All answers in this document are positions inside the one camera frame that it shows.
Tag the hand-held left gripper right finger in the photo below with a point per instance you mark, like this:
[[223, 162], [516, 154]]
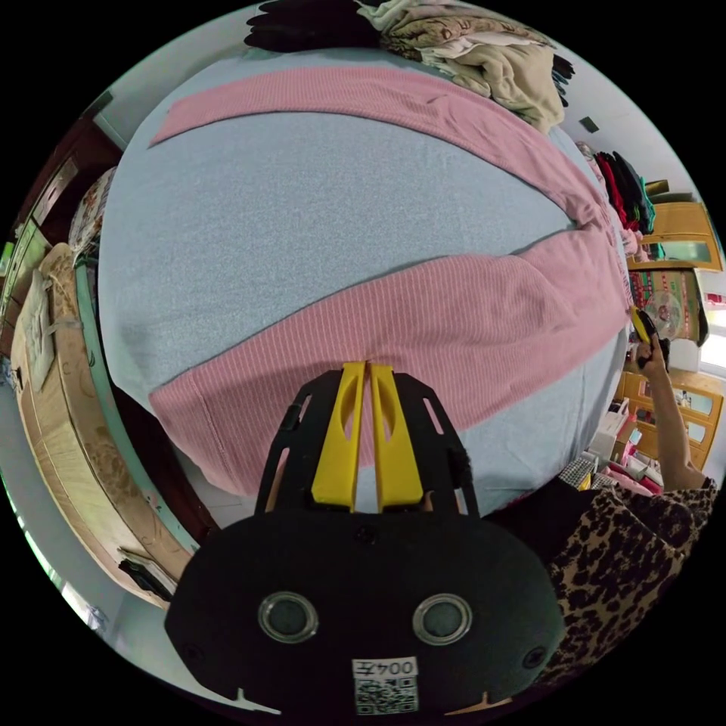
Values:
[[397, 465]]

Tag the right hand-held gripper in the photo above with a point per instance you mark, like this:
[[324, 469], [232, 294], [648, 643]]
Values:
[[658, 339]]

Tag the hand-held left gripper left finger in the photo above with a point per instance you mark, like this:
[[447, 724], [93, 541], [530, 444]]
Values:
[[337, 454]]

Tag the pink ribbed pants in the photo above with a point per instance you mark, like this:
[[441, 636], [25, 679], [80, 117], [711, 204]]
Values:
[[454, 317]]

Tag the person's right forearm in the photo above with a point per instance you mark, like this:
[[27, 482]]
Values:
[[675, 420]]

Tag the person's right hand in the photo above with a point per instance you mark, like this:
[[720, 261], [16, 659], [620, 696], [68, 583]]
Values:
[[649, 357]]

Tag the small round fan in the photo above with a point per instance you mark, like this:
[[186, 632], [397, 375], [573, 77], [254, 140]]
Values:
[[665, 311]]

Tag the light wooden cupboard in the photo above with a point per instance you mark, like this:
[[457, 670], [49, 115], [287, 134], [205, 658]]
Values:
[[689, 227]]

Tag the stack of dark folded clothes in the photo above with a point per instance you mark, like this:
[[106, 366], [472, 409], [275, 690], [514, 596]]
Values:
[[627, 187]]

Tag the bed with light blue sheet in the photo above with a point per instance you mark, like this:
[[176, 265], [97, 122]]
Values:
[[312, 227]]

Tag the person's body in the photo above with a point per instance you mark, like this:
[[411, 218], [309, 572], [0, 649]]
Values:
[[618, 567]]

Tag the beige floral mattress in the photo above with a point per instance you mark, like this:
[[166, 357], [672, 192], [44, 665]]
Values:
[[74, 408]]

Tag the pile of clothes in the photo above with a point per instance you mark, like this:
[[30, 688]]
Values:
[[499, 62]]

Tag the floral cushion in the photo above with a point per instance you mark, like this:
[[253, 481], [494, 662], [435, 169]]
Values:
[[89, 210]]

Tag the dark wooden cupboard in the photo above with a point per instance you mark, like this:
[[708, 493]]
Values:
[[57, 176]]

